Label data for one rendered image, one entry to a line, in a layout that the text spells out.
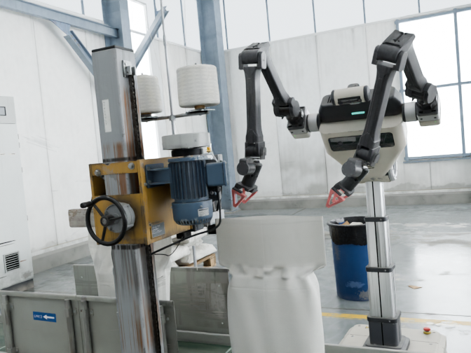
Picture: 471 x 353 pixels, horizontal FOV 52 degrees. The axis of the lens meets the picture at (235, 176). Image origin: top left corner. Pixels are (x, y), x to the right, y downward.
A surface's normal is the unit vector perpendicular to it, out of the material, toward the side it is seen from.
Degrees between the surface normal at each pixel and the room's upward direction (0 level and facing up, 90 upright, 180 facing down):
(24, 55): 90
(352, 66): 90
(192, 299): 90
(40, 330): 90
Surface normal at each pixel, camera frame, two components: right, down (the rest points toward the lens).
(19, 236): 0.91, -0.06
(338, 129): -0.37, -0.70
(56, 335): -0.42, 0.08
